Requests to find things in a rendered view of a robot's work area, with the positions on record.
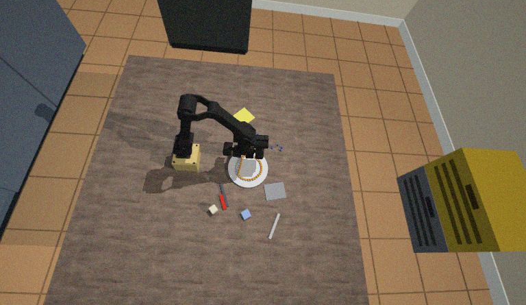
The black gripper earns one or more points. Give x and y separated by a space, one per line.
237 152

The white round plate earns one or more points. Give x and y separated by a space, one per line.
250 168

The yellow flat square pad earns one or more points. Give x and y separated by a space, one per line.
244 115

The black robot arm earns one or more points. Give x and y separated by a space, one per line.
244 133

